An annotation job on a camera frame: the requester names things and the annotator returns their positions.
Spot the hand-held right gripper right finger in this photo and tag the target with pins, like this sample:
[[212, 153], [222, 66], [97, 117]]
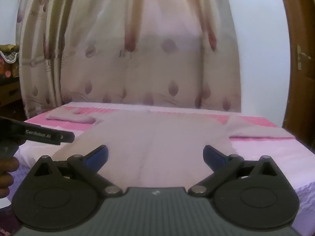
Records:
[[214, 156]]

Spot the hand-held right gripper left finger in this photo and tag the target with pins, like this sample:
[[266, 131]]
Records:
[[97, 156]]

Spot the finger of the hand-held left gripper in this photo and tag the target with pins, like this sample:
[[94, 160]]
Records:
[[67, 137]]

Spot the beige shirt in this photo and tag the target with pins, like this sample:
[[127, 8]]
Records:
[[160, 137]]

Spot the person's left hand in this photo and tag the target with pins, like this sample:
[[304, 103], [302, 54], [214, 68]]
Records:
[[7, 174]]

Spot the bed with pink checked sheet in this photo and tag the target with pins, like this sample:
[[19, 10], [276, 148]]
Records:
[[260, 157]]

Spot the brown wooden cabinet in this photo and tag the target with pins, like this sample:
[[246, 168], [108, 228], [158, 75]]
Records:
[[9, 91]]

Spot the colourful patterned bag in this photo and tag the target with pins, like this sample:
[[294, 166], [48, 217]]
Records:
[[8, 61]]

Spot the beige leaf print curtain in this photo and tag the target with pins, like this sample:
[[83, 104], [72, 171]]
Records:
[[147, 66]]

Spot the brown wooden door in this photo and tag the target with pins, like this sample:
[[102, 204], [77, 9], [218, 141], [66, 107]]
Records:
[[304, 17]]

